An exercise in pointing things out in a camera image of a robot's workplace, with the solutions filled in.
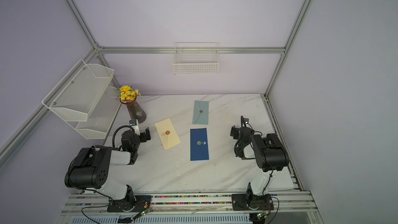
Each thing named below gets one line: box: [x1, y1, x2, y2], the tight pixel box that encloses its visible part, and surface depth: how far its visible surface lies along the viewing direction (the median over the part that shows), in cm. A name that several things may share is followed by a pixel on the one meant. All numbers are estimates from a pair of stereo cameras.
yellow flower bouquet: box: [114, 85, 141, 104], surface depth 90 cm
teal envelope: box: [192, 100, 210, 125], surface depth 113 cm
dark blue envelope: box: [190, 128, 210, 162], surface depth 95 cm
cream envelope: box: [154, 117, 182, 150], surface depth 101 cm
